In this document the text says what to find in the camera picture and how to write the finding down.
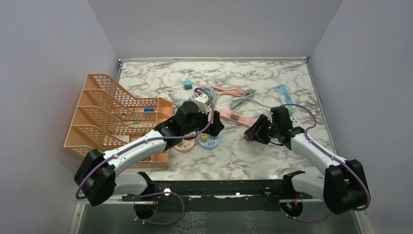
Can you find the black metal base rail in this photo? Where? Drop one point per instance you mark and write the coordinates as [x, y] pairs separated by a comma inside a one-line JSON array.
[[202, 196]]

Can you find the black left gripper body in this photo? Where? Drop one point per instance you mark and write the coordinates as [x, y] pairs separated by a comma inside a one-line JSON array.
[[200, 122]]

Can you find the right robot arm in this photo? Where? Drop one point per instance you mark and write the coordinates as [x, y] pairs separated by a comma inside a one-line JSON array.
[[342, 186]]

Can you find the yellow charger cube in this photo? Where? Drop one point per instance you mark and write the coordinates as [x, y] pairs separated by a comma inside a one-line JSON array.
[[203, 137]]

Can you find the orange plastic desk organizer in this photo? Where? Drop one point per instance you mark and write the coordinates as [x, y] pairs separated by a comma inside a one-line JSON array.
[[103, 112]]

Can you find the pink round power socket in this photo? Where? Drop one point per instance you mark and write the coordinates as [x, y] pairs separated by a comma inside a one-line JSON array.
[[185, 146]]

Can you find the blue round power socket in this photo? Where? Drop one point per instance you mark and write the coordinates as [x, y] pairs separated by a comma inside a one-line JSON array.
[[210, 143]]

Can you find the pink charger cube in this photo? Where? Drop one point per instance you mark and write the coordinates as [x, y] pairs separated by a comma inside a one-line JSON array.
[[235, 115]]

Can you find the pink power strip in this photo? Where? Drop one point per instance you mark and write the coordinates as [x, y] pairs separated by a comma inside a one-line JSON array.
[[243, 120]]

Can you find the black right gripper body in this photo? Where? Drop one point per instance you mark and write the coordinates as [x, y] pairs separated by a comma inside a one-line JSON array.
[[273, 128]]

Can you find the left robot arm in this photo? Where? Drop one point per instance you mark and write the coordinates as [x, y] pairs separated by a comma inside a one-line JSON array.
[[97, 174]]

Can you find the teal charger cube far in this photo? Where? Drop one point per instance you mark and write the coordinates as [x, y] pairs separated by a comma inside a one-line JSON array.
[[187, 84]]

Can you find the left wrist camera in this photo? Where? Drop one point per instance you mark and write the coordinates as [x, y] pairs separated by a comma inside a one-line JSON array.
[[201, 101]]

